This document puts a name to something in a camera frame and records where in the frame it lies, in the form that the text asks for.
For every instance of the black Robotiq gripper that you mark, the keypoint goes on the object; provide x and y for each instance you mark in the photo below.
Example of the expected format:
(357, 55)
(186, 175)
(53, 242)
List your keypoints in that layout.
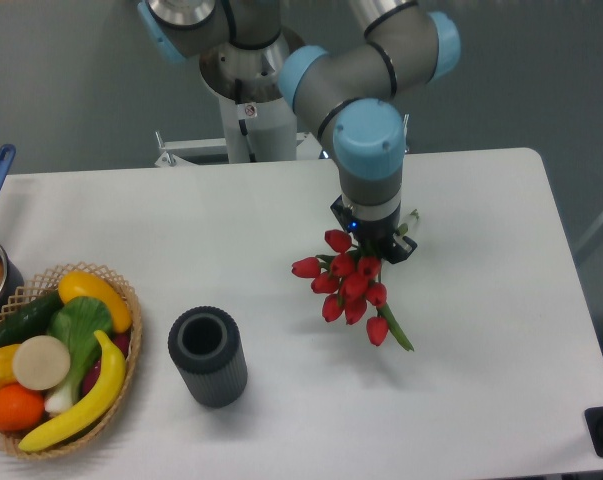
(376, 236)

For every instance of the red tulip bouquet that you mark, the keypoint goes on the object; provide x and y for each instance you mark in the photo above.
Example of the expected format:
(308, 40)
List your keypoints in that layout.
(351, 282)

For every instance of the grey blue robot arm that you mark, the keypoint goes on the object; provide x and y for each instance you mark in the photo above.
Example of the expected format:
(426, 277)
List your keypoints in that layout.
(344, 100)

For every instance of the dark grey ribbed vase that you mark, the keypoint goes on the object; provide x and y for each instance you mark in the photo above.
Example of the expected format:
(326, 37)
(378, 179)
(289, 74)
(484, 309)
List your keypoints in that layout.
(205, 345)

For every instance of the purple red vegetable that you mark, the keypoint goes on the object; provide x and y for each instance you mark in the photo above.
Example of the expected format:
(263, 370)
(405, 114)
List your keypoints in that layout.
(122, 341)

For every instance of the yellow squash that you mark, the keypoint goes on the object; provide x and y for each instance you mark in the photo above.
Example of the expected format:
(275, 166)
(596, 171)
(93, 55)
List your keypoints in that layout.
(83, 284)

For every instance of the green bok choy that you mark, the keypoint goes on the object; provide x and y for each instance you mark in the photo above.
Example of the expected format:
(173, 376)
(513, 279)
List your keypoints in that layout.
(74, 325)

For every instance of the yellow banana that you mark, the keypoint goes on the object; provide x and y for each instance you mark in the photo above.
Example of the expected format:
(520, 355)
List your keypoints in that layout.
(87, 410)

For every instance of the green cucumber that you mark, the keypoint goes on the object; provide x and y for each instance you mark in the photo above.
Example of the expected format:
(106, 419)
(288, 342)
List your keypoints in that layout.
(30, 320)

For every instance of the beige round slice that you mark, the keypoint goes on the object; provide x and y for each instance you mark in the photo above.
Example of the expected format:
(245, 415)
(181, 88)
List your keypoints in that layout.
(41, 362)

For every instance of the orange fruit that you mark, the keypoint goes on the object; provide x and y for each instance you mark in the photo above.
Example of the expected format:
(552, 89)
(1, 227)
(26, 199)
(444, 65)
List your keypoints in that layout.
(20, 408)

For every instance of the woven wicker basket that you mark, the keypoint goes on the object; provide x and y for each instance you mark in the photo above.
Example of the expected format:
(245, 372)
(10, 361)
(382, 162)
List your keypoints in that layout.
(40, 285)

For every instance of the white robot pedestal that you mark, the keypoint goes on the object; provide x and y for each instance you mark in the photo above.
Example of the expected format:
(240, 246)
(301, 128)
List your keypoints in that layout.
(258, 124)

